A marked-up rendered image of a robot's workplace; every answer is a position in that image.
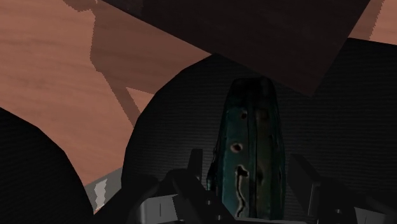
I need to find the teal oblong object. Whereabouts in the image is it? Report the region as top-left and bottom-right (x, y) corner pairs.
(205, 76), (287, 221)

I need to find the dark robot stand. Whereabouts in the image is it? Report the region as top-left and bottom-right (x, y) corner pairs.
(101, 0), (372, 97)

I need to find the black fabric sofa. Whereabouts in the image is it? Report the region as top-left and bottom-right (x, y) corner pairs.
(0, 37), (397, 224)

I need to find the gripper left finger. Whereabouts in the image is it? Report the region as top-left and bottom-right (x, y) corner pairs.
(94, 148), (235, 224)

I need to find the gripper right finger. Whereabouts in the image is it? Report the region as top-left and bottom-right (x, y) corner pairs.
(289, 153), (397, 224)

